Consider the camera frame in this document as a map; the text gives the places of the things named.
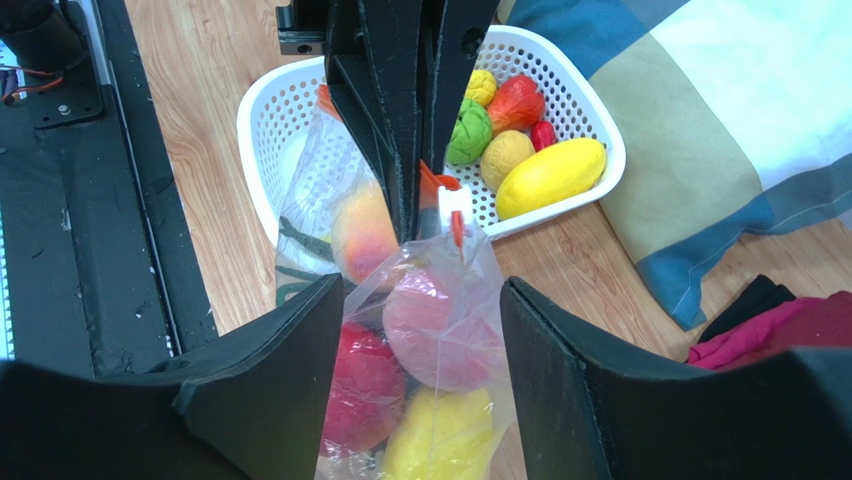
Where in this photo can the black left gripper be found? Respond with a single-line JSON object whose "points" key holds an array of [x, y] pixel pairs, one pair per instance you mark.
{"points": [[372, 74]]}

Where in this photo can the red folded cloth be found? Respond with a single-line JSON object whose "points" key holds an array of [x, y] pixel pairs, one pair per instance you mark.
{"points": [[804, 322]]}

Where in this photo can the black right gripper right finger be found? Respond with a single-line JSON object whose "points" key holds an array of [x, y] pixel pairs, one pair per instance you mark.
{"points": [[593, 406]]}

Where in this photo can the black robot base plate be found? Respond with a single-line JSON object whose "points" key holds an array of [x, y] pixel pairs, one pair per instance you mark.
{"points": [[99, 274]]}

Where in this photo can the small orange fruit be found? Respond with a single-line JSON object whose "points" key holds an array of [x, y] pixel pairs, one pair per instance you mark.
{"points": [[505, 152]]}

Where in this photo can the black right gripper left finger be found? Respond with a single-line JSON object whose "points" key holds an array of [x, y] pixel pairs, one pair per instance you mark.
{"points": [[249, 405]]}

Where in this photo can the black folded cloth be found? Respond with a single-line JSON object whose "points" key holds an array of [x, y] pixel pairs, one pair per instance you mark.
{"points": [[760, 296]]}

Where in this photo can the green apple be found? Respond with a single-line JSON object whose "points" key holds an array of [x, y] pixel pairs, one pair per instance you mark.
{"points": [[471, 134]]}

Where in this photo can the blue beige checked pillow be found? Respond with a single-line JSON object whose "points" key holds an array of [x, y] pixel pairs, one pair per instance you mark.
{"points": [[736, 119]]}

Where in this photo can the orange yellow peach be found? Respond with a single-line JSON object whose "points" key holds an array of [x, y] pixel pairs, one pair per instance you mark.
{"points": [[362, 235]]}

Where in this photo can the green scallion bunch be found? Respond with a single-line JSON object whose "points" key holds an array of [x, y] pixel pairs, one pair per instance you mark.
{"points": [[303, 255]]}

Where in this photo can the clear zip top bag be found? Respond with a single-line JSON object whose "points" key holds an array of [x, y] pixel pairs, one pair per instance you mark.
{"points": [[329, 169]]}

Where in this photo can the white perforated plastic basket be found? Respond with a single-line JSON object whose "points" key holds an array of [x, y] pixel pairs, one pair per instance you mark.
{"points": [[275, 113]]}

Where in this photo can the red apple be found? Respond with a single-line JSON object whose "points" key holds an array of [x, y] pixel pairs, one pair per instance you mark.
{"points": [[366, 399]]}

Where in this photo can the yellow mango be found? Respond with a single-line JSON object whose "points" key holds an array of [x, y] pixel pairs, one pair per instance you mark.
{"points": [[555, 173]]}

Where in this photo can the pink peach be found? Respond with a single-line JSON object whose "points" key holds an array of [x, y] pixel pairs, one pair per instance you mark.
{"points": [[443, 334]]}

